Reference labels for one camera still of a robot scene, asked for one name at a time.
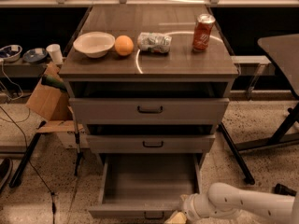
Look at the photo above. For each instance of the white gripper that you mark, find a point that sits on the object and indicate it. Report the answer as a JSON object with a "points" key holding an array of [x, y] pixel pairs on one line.
{"points": [[188, 205]]}

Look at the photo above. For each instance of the grey bottom drawer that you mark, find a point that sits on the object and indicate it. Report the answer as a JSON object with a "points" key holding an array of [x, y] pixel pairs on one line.
{"points": [[146, 186]]}

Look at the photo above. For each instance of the grey drawer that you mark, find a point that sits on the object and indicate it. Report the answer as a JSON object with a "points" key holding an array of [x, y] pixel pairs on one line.
{"points": [[146, 186], [151, 139], [150, 103]]}

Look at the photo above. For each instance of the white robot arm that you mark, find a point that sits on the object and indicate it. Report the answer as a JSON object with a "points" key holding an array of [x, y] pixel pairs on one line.
{"points": [[224, 201]]}

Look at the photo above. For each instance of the grey middle drawer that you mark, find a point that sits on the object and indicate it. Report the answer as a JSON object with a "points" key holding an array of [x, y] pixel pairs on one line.
{"points": [[151, 139]]}

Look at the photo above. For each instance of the grey drawer cabinet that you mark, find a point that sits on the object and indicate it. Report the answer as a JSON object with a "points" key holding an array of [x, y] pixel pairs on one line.
{"points": [[181, 64]]}

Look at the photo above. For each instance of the grey top drawer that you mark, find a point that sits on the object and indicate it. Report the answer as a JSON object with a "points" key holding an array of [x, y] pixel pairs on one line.
{"points": [[150, 103]]}

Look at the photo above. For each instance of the black table base right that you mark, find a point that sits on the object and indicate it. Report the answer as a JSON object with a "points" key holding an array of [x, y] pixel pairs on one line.
{"points": [[280, 137]]}

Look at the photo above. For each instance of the black stand leg left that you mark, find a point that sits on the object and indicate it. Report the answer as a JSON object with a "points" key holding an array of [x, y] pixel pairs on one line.
{"points": [[16, 178]]}

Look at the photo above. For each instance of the cardboard box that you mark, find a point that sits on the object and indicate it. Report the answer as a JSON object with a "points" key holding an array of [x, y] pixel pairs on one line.
{"points": [[52, 105]]}

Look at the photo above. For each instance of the crumpled chip bag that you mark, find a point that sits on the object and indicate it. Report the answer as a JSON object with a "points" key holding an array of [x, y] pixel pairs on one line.
{"points": [[154, 42]]}

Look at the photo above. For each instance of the orange fruit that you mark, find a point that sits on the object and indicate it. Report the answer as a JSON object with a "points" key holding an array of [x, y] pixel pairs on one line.
{"points": [[124, 45]]}

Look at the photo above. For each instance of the white bowl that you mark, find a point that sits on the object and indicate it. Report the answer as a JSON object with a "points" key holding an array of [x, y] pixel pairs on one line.
{"points": [[94, 44]]}

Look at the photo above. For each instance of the red soda can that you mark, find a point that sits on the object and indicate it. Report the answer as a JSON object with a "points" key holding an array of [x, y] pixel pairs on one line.
{"points": [[202, 30]]}

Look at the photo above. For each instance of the dark side table top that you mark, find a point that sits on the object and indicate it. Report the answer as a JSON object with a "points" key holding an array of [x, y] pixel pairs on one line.
{"points": [[283, 50]]}

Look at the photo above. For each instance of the white paper cup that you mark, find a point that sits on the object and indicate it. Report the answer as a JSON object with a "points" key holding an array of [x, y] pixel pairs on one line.
{"points": [[54, 52]]}

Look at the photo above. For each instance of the blue bowl on shelf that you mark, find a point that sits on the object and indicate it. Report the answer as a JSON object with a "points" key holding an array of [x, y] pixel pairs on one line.
{"points": [[35, 56]]}

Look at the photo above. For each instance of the blue bowl far left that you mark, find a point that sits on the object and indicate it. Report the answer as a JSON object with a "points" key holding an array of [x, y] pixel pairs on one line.
{"points": [[10, 53]]}

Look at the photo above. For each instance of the green handled tool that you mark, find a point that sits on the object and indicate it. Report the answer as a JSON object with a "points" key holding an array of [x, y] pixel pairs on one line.
{"points": [[51, 81]]}

